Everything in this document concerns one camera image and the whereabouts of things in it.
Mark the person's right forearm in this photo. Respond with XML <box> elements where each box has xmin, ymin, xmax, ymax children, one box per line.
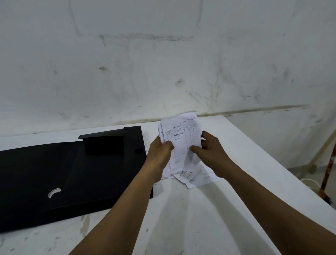
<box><xmin>220</xmin><ymin>165</ymin><xmax>336</xmax><ymax>255</ymax></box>

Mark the stack of white receipts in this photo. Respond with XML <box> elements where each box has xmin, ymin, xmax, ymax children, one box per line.
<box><xmin>157</xmin><ymin>111</ymin><xmax>220</xmax><ymax>189</ymax></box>

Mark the person's left hand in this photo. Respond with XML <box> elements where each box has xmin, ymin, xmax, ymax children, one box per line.
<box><xmin>141</xmin><ymin>135</ymin><xmax>175</xmax><ymax>184</ymax></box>

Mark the white coiled cable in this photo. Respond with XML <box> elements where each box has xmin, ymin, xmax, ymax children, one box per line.
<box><xmin>301</xmin><ymin>178</ymin><xmax>322</xmax><ymax>188</ymax></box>

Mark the black folder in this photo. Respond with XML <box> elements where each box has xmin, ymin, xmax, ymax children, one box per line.
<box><xmin>0</xmin><ymin>125</ymin><xmax>154</xmax><ymax>234</ymax></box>

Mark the person's left forearm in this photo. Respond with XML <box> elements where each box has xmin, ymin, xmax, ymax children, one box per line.
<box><xmin>69</xmin><ymin>168</ymin><xmax>159</xmax><ymax>255</ymax></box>

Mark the red handled broom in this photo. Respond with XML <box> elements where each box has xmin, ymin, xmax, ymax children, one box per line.
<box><xmin>318</xmin><ymin>142</ymin><xmax>336</xmax><ymax>206</ymax></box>

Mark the person's right hand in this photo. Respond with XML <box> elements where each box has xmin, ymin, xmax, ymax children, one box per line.
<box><xmin>189</xmin><ymin>130</ymin><xmax>237</xmax><ymax>179</ymax></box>

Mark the beige wooden pole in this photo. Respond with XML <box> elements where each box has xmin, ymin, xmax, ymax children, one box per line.
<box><xmin>299</xmin><ymin>135</ymin><xmax>336</xmax><ymax>179</ymax></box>

